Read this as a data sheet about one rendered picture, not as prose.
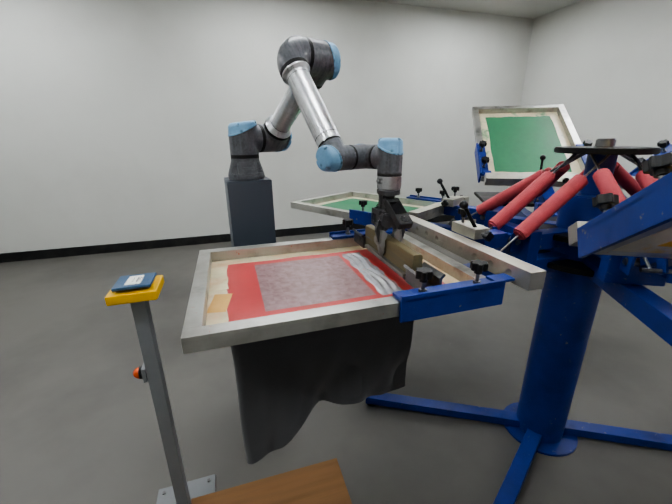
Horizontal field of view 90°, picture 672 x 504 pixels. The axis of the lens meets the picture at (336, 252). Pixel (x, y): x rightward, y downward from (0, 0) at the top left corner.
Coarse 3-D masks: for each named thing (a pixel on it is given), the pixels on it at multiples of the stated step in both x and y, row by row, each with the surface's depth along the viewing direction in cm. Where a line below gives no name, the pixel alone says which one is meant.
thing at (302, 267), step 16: (304, 256) 123; (320, 256) 123; (336, 256) 122; (368, 256) 122; (240, 272) 109; (256, 272) 109; (272, 272) 108; (288, 272) 108; (304, 272) 108; (320, 272) 108; (336, 272) 108; (352, 272) 108
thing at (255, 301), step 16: (384, 272) 108; (240, 288) 97; (256, 288) 97; (272, 288) 97; (288, 288) 97; (304, 288) 97; (320, 288) 97; (336, 288) 97; (352, 288) 96; (368, 288) 96; (240, 304) 88; (256, 304) 88; (272, 304) 88; (288, 304) 88; (304, 304) 88; (320, 304) 88; (336, 304) 87
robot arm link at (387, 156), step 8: (384, 144) 98; (392, 144) 97; (400, 144) 98; (376, 152) 101; (384, 152) 98; (392, 152) 98; (400, 152) 99; (376, 160) 101; (384, 160) 99; (392, 160) 99; (400, 160) 100; (376, 168) 105; (384, 168) 100; (392, 168) 99; (400, 168) 101; (384, 176) 101; (392, 176) 100
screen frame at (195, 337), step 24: (312, 240) 129; (336, 240) 130; (408, 240) 128; (432, 264) 114; (456, 264) 104; (192, 288) 89; (192, 312) 77; (288, 312) 77; (312, 312) 76; (336, 312) 76; (360, 312) 78; (384, 312) 80; (192, 336) 68; (216, 336) 69; (240, 336) 71; (264, 336) 72
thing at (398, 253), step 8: (368, 232) 121; (368, 240) 122; (392, 240) 105; (376, 248) 116; (384, 248) 109; (392, 248) 103; (400, 248) 98; (408, 248) 97; (384, 256) 110; (392, 256) 104; (400, 256) 99; (408, 256) 94; (416, 256) 92; (400, 264) 99; (408, 264) 94; (416, 264) 92
